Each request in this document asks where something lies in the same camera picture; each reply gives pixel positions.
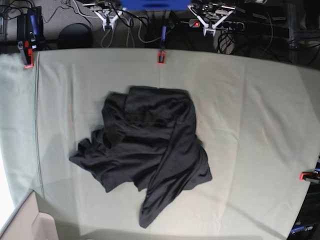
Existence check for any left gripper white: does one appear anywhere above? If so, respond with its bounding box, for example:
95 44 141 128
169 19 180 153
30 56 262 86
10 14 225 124
187 2 236 36

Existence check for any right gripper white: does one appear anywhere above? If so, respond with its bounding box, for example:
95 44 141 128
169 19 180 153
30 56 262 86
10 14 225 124
82 1 127 31

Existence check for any black t-shirt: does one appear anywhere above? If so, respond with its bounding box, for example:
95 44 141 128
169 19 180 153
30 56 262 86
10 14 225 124
69 86 213 228

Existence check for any black power strip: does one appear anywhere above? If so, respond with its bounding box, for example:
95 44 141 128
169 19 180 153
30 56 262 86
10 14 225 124
187 19 245 32

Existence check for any blue plastic box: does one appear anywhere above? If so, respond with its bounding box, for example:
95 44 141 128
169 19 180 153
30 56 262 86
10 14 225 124
120 0 191 11

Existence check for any black round base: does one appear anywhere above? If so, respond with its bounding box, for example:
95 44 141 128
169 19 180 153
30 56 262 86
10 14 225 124
57 23 94 50

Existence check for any red black clamp middle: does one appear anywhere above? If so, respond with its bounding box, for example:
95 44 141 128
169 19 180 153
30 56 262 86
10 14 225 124
157 50 166 64

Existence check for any red black clamp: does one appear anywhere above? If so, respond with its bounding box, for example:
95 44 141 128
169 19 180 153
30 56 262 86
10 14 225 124
299 170 320 184
157 50 166 64
17 40 34 69

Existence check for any red black clamp left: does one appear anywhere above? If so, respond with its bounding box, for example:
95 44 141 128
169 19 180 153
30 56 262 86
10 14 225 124
17 40 34 69

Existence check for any light green table cloth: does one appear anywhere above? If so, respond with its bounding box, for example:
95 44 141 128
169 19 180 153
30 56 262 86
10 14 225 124
0 48 320 240

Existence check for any red black clamp right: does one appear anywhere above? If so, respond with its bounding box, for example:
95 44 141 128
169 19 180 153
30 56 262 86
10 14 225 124
299 170 320 184

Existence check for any beige side table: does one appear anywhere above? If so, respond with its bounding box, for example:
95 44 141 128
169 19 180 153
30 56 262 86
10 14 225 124
0 190 59 240

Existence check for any white cable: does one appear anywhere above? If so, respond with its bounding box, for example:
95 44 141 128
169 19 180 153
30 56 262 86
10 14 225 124
71 0 151 48

